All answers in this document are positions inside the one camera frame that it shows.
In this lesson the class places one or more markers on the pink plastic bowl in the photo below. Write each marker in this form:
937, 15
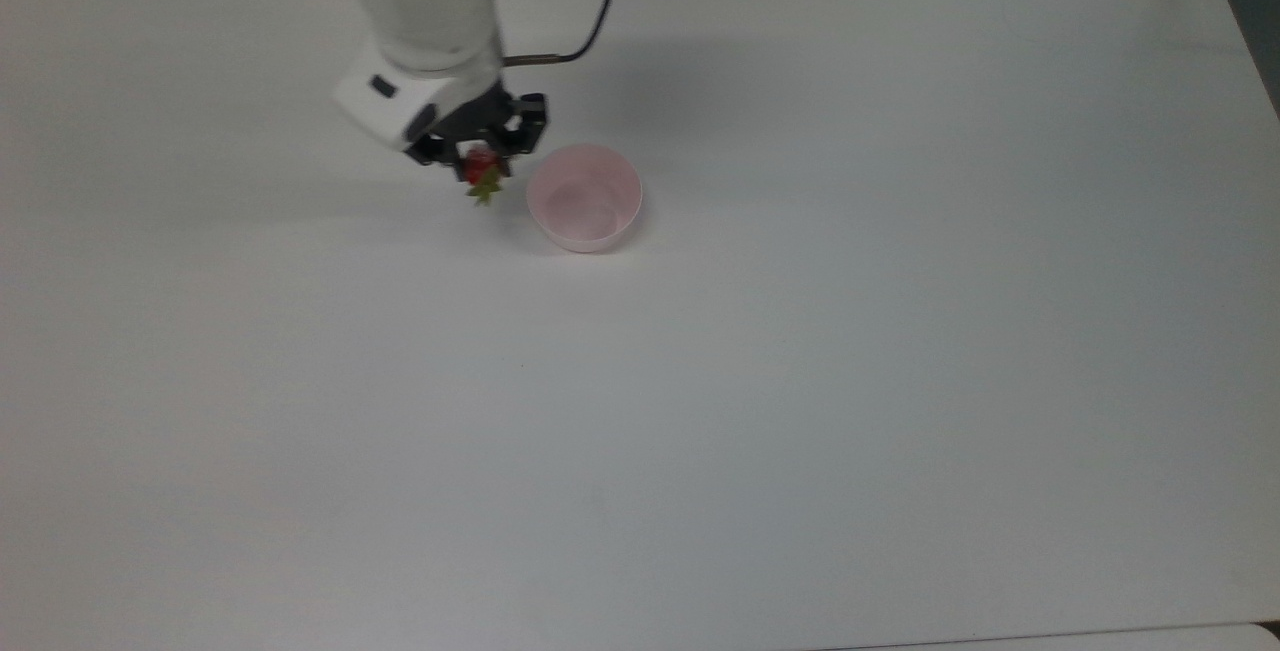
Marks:
585, 199

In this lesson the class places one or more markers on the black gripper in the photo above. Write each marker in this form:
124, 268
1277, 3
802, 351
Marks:
475, 121

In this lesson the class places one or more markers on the red strawberry with green leaves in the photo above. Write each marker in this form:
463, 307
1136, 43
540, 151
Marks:
480, 167

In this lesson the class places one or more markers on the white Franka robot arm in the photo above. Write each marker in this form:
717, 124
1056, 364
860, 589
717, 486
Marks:
430, 21

